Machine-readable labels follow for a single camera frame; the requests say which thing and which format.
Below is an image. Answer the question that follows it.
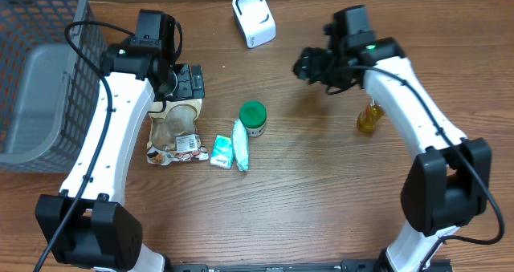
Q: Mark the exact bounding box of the brown white snack bag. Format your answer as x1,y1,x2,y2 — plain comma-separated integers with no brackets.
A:
146,99,209,166

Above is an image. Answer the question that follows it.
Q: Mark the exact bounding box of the green lid seasoning jar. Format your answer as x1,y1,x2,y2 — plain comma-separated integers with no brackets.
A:
239,101,267,137

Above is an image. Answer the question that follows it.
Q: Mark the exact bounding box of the teal tissue pack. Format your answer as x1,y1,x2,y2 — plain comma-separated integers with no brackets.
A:
231,120,250,172

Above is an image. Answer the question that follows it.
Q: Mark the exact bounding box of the yellow dish soap bottle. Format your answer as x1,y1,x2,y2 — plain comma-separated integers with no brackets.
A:
357,98,385,133

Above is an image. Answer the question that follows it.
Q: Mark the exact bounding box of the teal white tissue packet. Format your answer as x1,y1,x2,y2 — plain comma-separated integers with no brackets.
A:
210,135,234,169

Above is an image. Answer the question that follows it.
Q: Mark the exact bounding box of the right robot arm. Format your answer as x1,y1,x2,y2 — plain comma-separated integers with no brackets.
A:
293,5,492,271

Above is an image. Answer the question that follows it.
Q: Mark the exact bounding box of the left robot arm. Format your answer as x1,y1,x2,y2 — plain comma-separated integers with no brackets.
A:
35,10,205,271

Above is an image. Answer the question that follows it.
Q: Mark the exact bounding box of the white barcode scanner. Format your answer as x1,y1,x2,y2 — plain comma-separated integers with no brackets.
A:
231,0,276,49

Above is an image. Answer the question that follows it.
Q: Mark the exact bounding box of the grey plastic shopping basket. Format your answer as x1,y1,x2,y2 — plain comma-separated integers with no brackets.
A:
1,0,100,173

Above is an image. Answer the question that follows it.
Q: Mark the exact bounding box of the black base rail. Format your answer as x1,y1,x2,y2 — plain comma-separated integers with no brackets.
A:
172,260,377,272

